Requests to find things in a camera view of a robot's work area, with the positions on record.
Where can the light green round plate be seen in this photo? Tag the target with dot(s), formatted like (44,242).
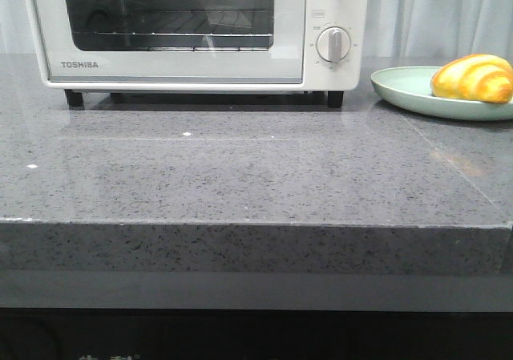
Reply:
(409,88)

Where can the metal wire oven rack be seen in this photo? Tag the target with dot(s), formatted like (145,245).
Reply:
(176,30)

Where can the white Toshiba toaster oven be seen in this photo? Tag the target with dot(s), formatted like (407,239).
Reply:
(319,76)

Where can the lower white oven knob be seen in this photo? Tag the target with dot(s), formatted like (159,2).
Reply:
(333,44)

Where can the glass oven door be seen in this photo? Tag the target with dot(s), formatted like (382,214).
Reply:
(63,62)

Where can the yellow orange striped croissant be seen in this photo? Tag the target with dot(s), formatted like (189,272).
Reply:
(478,77)

